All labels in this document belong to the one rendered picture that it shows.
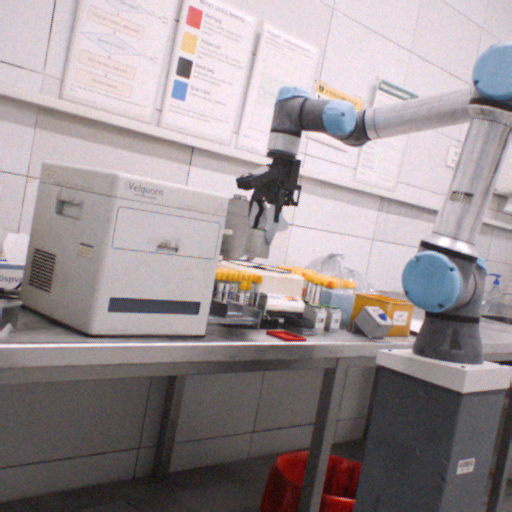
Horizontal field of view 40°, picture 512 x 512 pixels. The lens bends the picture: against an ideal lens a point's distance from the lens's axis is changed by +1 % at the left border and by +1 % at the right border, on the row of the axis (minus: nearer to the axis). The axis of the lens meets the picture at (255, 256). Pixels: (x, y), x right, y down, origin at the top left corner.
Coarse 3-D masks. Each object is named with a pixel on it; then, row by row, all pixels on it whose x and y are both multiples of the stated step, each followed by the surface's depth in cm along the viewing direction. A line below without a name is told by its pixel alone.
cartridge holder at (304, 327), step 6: (288, 318) 175; (294, 318) 174; (300, 318) 179; (306, 318) 177; (282, 324) 176; (288, 324) 175; (294, 324) 174; (300, 324) 173; (306, 324) 174; (312, 324) 176; (294, 330) 173; (300, 330) 172; (306, 330) 172; (312, 330) 174
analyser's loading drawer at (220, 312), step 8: (216, 304) 152; (224, 304) 151; (232, 304) 155; (240, 304) 154; (216, 312) 152; (224, 312) 150; (232, 312) 155; (240, 312) 153; (248, 312) 159; (256, 312) 157; (208, 320) 146; (216, 320) 147; (224, 320) 149; (232, 320) 151; (240, 320) 152; (248, 320) 154; (256, 320) 156
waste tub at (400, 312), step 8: (360, 296) 202; (368, 296) 200; (376, 296) 212; (384, 296) 212; (360, 304) 202; (368, 304) 200; (376, 304) 198; (384, 304) 196; (392, 304) 196; (400, 304) 199; (408, 304) 202; (352, 312) 204; (392, 312) 197; (400, 312) 200; (408, 312) 203; (352, 320) 204; (392, 320) 198; (400, 320) 200; (408, 320) 203; (392, 328) 198; (400, 328) 201; (408, 328) 204; (392, 336) 199; (400, 336) 202
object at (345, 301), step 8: (328, 296) 193; (336, 296) 194; (344, 296) 196; (352, 296) 198; (320, 304) 195; (328, 304) 193; (336, 304) 194; (344, 304) 197; (352, 304) 199; (344, 312) 197; (344, 320) 198; (344, 328) 196
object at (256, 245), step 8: (248, 232) 163; (256, 232) 161; (264, 232) 161; (248, 240) 163; (256, 240) 161; (264, 240) 161; (248, 248) 163; (256, 248) 161; (264, 248) 162; (256, 256) 161; (264, 256) 162
